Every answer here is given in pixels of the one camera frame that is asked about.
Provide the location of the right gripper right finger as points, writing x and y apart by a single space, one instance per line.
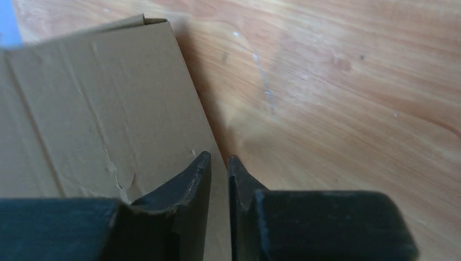
315 224

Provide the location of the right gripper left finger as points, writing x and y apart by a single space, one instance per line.
169 223

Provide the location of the brown cardboard box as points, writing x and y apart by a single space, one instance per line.
111 111

